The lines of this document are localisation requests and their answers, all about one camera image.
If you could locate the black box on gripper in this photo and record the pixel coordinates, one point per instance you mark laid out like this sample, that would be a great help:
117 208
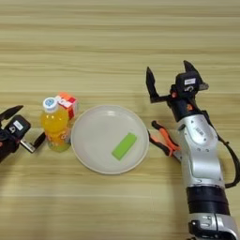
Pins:
17 128
181 88

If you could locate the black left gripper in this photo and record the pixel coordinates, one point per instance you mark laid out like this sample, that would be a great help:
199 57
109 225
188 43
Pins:
6 145

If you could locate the green rectangular block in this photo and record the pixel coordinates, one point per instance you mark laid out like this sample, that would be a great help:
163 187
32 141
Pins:
124 146

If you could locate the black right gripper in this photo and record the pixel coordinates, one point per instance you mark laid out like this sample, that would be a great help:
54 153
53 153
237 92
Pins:
184 108

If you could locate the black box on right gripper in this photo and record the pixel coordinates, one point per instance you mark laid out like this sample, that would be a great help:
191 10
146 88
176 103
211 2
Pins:
181 88

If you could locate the round beige plate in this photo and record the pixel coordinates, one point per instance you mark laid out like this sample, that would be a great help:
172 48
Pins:
97 143

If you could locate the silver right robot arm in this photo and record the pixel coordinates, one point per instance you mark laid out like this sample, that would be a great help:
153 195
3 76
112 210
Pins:
203 150

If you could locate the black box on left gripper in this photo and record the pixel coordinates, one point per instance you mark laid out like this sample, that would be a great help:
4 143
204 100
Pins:
17 128

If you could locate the orange juice bottle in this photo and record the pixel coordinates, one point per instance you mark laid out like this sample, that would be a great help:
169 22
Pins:
56 128

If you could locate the colourful puzzle cube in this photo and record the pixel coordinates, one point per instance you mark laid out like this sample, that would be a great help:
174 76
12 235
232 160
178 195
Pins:
69 103

